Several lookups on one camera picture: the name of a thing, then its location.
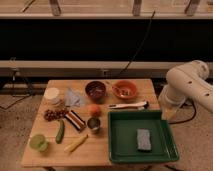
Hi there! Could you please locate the orange peach fruit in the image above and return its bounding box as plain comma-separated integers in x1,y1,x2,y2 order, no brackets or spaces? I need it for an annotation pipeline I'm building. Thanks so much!
89,104,101,117

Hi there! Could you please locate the grey sponge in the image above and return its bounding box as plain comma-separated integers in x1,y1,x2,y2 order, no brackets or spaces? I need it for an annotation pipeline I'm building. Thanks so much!
137,129,151,151

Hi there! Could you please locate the light blue cloth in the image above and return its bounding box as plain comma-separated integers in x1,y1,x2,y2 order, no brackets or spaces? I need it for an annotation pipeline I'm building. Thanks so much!
65,88,84,107

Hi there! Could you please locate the wooden table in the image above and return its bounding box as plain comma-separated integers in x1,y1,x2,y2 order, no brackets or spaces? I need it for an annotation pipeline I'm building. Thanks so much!
21,79,160,168

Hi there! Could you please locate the orange bowl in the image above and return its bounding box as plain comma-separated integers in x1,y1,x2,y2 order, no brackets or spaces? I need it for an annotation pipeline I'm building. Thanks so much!
112,80,138,100

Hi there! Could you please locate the green cucumber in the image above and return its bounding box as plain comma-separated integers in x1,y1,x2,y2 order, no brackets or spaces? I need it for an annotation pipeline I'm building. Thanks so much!
55,120,65,144

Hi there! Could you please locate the dark red bowl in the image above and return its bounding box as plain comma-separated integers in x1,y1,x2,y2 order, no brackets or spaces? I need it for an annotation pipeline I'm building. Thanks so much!
85,81,106,102

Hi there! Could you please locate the striped brown white block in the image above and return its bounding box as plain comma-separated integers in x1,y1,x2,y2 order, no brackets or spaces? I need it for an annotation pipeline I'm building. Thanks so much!
65,110,86,132

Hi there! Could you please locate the small metal cup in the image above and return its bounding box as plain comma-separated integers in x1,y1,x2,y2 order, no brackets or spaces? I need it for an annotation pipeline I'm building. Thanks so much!
87,117,101,134

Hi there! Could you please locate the yellow corn cob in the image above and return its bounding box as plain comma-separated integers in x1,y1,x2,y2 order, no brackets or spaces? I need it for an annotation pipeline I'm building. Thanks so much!
64,135,88,152

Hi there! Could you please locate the black cable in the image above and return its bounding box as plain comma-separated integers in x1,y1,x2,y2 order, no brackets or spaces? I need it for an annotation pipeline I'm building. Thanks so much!
118,9,157,76

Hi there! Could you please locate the red grapes bunch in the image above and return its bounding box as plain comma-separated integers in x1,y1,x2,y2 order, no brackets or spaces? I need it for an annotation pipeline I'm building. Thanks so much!
44,109,68,122

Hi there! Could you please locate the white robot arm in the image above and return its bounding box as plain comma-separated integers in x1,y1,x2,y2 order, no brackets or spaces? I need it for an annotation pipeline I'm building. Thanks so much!
158,60,213,120

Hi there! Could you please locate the green plastic tray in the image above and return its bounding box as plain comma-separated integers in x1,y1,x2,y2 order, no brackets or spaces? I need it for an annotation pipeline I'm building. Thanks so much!
108,110,179,164

